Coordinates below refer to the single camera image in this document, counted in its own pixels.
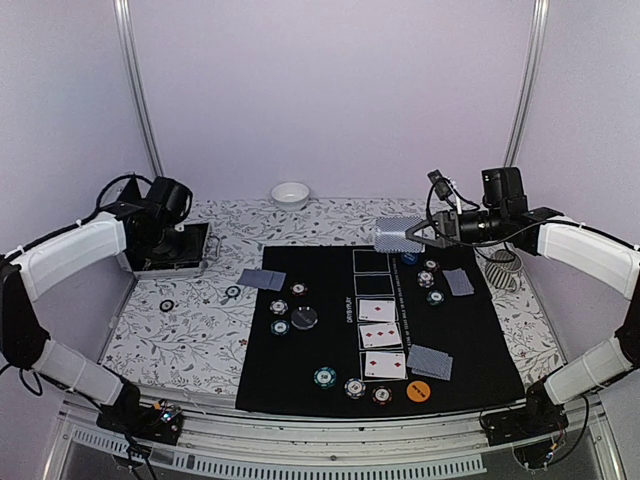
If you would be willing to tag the blue small blind button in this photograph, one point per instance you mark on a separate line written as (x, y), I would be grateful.
(409, 258)

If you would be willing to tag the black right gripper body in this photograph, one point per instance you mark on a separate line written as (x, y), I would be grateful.
(452, 223)

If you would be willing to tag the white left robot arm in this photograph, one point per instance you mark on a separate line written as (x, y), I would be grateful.
(54, 289)

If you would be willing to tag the blue peach poker chip stack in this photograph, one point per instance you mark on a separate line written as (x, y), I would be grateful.
(354, 388)

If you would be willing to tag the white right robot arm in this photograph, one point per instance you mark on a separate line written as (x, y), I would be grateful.
(504, 216)

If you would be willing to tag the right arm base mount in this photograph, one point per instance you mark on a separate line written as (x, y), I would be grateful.
(536, 436)

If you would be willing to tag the black dealer button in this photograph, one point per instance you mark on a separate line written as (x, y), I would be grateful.
(304, 318)

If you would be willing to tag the green chips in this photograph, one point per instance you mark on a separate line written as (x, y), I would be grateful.
(325, 377)
(435, 297)
(279, 327)

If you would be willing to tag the blue peach chips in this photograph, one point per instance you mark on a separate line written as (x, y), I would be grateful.
(278, 307)

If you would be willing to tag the grey playing card deck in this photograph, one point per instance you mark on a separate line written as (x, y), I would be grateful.
(390, 235)

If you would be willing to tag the red white poker chips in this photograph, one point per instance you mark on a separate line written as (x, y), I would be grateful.
(299, 289)

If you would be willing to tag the aluminium poker case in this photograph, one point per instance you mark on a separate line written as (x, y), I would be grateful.
(159, 239)

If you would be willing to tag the white ceramic bowl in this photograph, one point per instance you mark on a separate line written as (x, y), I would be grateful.
(290, 196)

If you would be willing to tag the right aluminium frame post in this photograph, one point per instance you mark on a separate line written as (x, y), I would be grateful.
(531, 67)

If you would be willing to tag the face-up diamond card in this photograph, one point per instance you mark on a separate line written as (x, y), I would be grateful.
(378, 335)
(386, 365)
(370, 310)

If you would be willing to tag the front aluminium rail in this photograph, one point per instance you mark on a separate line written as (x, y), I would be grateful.
(219, 441)

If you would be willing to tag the black poker play mat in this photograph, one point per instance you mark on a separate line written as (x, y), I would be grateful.
(354, 333)

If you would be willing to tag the orange big blind button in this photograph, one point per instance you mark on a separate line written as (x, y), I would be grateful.
(418, 391)

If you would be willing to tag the dealt playing card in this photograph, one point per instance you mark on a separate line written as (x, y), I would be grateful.
(429, 362)
(459, 283)
(262, 279)

